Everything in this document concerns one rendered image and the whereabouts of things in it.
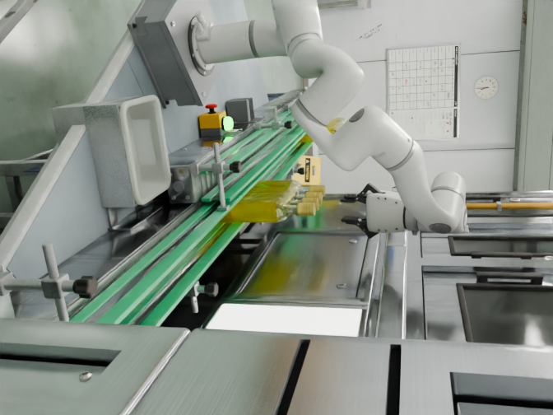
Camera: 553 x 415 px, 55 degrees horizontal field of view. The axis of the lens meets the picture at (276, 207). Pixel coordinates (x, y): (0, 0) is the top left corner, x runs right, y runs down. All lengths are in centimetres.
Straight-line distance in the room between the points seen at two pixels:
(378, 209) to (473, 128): 603
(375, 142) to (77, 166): 60
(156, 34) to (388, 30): 593
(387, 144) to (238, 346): 76
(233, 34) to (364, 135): 50
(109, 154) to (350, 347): 88
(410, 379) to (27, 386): 27
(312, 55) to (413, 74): 605
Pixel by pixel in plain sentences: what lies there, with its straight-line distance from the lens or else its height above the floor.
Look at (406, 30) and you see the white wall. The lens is 716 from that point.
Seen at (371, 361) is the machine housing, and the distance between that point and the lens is 37.
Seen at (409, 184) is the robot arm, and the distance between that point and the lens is 114.
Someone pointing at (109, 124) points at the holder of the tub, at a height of 80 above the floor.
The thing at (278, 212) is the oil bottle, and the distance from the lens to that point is 138.
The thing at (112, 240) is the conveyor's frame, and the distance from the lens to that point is 117.
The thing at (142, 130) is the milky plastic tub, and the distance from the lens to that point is 131.
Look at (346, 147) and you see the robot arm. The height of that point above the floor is 128.
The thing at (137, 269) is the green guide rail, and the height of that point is 91.
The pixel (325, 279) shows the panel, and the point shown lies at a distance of 130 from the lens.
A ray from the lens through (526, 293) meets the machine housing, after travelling 137.
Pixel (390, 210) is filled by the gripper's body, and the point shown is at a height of 136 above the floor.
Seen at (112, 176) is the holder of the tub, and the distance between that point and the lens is 119.
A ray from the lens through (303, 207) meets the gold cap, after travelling 138.
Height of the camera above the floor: 141
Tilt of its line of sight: 14 degrees down
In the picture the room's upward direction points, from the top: 90 degrees clockwise
